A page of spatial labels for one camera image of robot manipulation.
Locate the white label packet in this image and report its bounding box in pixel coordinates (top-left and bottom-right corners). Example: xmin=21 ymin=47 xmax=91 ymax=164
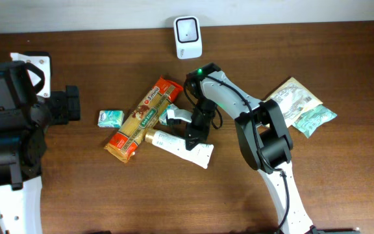
xmin=145 ymin=129 xmax=214 ymax=169

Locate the small teal tissue pack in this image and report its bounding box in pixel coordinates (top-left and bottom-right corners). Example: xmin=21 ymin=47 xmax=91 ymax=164
xmin=158 ymin=103 xmax=179 ymax=125

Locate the orange spaghetti packet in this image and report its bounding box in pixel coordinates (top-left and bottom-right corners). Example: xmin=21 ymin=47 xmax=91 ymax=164
xmin=104 ymin=77 xmax=183 ymax=163

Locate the cream noodle packet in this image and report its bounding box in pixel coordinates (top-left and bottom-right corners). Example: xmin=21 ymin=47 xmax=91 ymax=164
xmin=266 ymin=77 xmax=323 ymax=127

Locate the teal flushable wipes pack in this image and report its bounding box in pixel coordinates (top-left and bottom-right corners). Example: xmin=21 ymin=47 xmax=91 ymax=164
xmin=292 ymin=105 xmax=337 ymax=138

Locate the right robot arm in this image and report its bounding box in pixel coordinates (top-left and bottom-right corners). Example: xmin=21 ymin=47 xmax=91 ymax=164
xmin=184 ymin=63 xmax=318 ymax=233

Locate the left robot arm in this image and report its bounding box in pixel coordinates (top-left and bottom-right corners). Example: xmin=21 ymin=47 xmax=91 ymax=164
xmin=0 ymin=51 xmax=81 ymax=233

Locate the white barcode scanner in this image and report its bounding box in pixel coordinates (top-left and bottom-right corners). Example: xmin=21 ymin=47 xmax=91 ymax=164
xmin=173 ymin=16 xmax=203 ymax=60

